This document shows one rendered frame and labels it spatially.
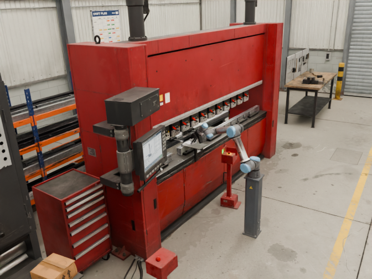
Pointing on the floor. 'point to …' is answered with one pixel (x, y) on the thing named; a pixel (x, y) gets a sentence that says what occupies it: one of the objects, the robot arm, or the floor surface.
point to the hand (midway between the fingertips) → (192, 143)
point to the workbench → (316, 106)
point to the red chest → (74, 217)
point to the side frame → (267, 86)
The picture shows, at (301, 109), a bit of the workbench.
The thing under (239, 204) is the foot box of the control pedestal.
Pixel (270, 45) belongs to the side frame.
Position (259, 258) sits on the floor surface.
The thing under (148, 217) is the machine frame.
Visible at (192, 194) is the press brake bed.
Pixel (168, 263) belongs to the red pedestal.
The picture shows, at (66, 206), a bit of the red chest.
